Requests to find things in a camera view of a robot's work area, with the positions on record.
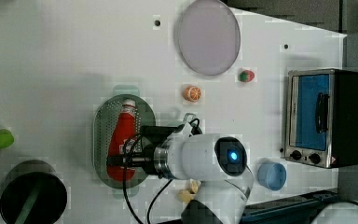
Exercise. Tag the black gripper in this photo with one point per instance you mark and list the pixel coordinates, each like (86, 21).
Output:
(155, 136)

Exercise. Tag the red plush ketchup bottle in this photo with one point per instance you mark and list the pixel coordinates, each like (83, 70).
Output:
(125, 128)

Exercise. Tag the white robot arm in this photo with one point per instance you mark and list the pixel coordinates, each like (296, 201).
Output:
(218, 161)

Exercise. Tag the green plastic strainer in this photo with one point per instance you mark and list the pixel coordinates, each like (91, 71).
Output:
(105, 121)

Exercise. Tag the teal metal mug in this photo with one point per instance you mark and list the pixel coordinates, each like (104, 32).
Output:
(190, 118)

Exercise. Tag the peeled banana toy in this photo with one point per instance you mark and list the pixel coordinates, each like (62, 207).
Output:
(188, 194)

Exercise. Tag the black utensil holder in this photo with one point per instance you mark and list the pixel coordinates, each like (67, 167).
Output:
(50, 203)

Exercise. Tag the orange slice toy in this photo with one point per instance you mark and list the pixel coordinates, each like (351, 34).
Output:
(192, 93)

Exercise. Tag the green plastic spatula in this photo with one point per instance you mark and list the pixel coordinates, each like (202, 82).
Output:
(29, 203)

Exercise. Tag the green plastic bottle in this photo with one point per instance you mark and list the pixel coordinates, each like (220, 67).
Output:
(6, 138)

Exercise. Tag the red strawberry toy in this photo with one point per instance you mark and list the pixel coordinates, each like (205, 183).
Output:
(246, 76)

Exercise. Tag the blue plastic cup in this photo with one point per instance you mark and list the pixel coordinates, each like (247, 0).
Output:
(271, 175)

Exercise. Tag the grey round plate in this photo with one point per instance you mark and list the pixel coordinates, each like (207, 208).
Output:
(208, 37)

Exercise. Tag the black toaster oven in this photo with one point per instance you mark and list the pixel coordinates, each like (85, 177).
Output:
(322, 118)

